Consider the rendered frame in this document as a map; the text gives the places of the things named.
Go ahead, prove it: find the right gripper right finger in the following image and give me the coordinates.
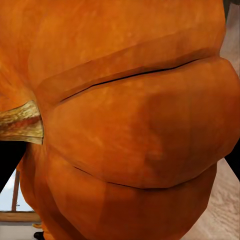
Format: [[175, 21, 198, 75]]
[[224, 138, 240, 181]]

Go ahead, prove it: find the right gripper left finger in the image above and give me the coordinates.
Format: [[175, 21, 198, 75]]
[[0, 140, 26, 194]]

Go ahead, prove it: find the pumpkin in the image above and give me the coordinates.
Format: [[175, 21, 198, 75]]
[[0, 0, 240, 240], [32, 221, 55, 240]]

